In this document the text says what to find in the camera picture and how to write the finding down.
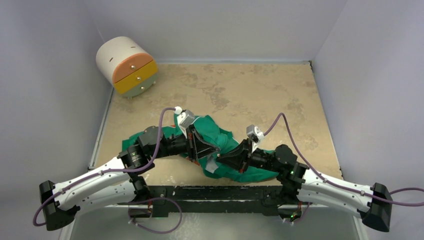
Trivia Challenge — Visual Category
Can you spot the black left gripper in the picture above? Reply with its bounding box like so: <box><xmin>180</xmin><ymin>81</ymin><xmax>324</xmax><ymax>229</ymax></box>
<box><xmin>150</xmin><ymin>124</ymin><xmax>220</xmax><ymax>163</ymax></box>

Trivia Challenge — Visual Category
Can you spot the green zip-up jacket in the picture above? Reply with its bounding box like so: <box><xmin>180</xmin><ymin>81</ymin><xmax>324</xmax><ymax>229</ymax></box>
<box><xmin>121</xmin><ymin>114</ymin><xmax>278</xmax><ymax>183</ymax></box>

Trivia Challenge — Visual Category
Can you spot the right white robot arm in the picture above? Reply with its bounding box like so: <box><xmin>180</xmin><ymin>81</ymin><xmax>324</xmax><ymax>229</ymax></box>
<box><xmin>216</xmin><ymin>139</ymin><xmax>392</xmax><ymax>232</ymax></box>

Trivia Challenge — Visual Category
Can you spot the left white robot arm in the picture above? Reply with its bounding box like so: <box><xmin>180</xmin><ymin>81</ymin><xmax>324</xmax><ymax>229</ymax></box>
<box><xmin>36</xmin><ymin>125</ymin><xmax>220</xmax><ymax>231</ymax></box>

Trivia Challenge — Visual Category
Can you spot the round three-drawer cabinet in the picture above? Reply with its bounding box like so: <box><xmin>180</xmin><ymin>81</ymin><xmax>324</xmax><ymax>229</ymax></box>
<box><xmin>95</xmin><ymin>36</ymin><xmax>158</xmax><ymax>99</ymax></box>

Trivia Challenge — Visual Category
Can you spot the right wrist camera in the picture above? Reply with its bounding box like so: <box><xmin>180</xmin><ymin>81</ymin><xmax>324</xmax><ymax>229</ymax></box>
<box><xmin>246</xmin><ymin>124</ymin><xmax>265</xmax><ymax>153</ymax></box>

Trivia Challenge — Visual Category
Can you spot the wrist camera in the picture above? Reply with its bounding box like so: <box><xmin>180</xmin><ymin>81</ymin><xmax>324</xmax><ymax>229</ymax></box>
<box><xmin>174</xmin><ymin>106</ymin><xmax>195</xmax><ymax>132</ymax></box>
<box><xmin>246</xmin><ymin>124</ymin><xmax>265</xmax><ymax>153</ymax></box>

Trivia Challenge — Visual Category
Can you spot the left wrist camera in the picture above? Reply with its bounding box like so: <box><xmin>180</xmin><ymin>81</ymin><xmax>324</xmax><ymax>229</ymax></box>
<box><xmin>174</xmin><ymin>106</ymin><xmax>195</xmax><ymax>132</ymax></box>

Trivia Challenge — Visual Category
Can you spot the black base frame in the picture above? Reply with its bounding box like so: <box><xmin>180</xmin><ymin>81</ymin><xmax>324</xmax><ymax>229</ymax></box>
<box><xmin>128</xmin><ymin>185</ymin><xmax>309</xmax><ymax>221</ymax></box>

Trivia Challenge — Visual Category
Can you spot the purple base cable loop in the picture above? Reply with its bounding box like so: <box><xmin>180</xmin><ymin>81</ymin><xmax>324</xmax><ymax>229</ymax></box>
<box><xmin>127</xmin><ymin>197</ymin><xmax>184</xmax><ymax>235</ymax></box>

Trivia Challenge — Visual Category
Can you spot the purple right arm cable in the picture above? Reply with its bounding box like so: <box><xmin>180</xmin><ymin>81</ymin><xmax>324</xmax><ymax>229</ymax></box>
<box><xmin>263</xmin><ymin>112</ymin><xmax>424</xmax><ymax>208</ymax></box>

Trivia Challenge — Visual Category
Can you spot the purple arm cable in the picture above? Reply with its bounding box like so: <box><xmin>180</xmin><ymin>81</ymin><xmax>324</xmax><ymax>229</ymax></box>
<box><xmin>263</xmin><ymin>112</ymin><xmax>424</xmax><ymax>208</ymax></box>
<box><xmin>32</xmin><ymin>106</ymin><xmax>178</xmax><ymax>227</ymax></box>

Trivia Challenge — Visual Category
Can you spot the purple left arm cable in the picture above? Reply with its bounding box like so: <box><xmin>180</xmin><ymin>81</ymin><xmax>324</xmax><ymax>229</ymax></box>
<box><xmin>32</xmin><ymin>106</ymin><xmax>178</xmax><ymax>227</ymax></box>

